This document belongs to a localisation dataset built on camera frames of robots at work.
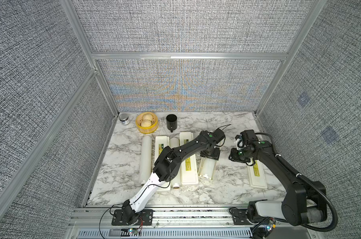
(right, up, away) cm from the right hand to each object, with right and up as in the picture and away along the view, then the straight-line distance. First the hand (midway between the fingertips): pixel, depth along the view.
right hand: (232, 153), depth 85 cm
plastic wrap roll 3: (-15, -7, -2) cm, 17 cm away
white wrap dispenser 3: (-41, +6, +7) cm, 42 cm away
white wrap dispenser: (+14, -13, -1) cm, 19 cm away
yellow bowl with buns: (-53, +18, +21) cm, 60 cm away
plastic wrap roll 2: (-33, +5, +11) cm, 35 cm away
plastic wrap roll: (-51, -4, +5) cm, 51 cm away
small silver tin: (-71, +21, +25) cm, 78 cm away
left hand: (-8, -3, +6) cm, 10 cm away
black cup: (-36, +20, +19) cm, 45 cm away
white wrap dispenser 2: (-25, -6, -3) cm, 26 cm away
